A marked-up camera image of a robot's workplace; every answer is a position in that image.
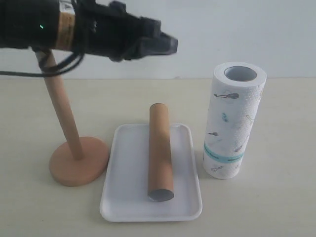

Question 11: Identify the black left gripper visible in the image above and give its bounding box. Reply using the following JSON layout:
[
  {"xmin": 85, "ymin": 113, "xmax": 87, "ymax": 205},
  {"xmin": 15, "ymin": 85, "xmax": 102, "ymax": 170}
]
[{"xmin": 74, "ymin": 0, "xmax": 178, "ymax": 62}]

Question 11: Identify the printed white paper towel roll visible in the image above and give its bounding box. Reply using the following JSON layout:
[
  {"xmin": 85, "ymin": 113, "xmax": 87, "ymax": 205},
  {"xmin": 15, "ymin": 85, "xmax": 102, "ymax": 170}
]
[{"xmin": 203, "ymin": 62, "xmax": 267, "ymax": 180}]

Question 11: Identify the brown cardboard tube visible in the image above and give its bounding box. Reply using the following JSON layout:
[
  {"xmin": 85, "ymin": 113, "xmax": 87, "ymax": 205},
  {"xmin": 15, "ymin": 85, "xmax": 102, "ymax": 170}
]
[{"xmin": 148, "ymin": 103, "xmax": 174, "ymax": 202}]

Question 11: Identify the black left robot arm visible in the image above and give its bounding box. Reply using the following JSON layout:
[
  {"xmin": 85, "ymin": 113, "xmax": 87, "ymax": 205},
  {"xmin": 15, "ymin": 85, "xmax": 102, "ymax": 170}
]
[{"xmin": 0, "ymin": 0, "xmax": 178, "ymax": 62}]

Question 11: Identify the wooden paper towel holder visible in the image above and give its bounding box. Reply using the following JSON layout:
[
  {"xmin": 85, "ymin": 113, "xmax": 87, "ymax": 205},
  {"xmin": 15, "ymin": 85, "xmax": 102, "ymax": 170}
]
[{"xmin": 34, "ymin": 48, "xmax": 110, "ymax": 187}]

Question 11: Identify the white rectangular plastic tray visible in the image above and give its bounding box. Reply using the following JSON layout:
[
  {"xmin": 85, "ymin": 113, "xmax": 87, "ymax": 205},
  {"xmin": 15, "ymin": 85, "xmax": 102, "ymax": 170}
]
[{"xmin": 100, "ymin": 122, "xmax": 203, "ymax": 215}]

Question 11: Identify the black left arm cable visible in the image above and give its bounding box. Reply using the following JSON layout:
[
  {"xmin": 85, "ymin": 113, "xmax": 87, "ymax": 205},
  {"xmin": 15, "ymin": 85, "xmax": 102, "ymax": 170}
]
[{"xmin": 0, "ymin": 48, "xmax": 86, "ymax": 77}]

